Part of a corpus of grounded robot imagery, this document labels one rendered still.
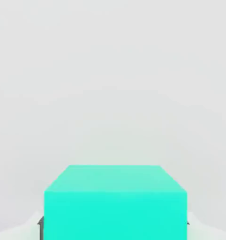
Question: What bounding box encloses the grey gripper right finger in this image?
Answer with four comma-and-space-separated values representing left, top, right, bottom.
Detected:
187, 211, 226, 240

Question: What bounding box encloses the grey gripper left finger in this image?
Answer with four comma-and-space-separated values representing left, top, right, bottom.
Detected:
0, 211, 45, 240

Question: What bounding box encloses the small turquoise cube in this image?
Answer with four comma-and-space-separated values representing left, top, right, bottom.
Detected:
44, 165, 188, 240

